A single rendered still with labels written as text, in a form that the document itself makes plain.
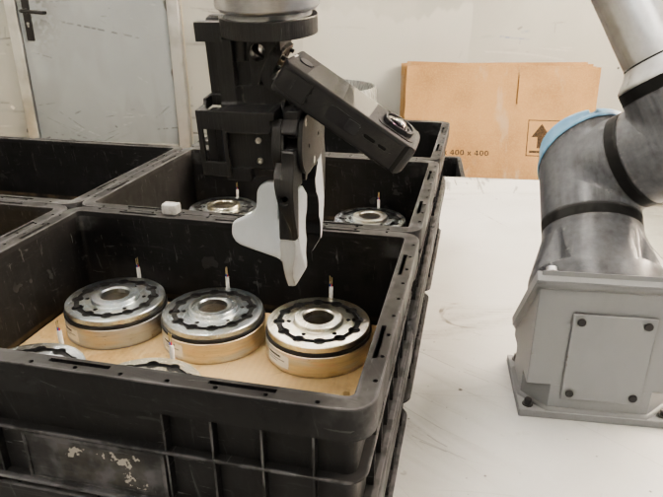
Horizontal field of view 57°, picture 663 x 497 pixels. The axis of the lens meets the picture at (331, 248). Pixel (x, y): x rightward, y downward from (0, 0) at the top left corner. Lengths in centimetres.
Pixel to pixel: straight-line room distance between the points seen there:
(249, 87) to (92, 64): 370
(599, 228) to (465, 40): 300
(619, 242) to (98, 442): 55
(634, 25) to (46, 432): 67
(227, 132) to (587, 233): 43
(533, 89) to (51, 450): 331
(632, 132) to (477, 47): 296
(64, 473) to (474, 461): 40
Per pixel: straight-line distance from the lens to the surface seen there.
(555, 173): 80
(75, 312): 67
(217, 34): 47
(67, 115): 432
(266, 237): 50
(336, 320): 59
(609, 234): 74
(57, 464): 51
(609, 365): 76
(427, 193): 76
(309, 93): 46
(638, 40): 76
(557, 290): 70
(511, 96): 358
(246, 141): 47
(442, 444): 72
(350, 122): 45
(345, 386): 57
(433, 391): 79
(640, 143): 76
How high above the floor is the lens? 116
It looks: 23 degrees down
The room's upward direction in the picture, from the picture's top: straight up
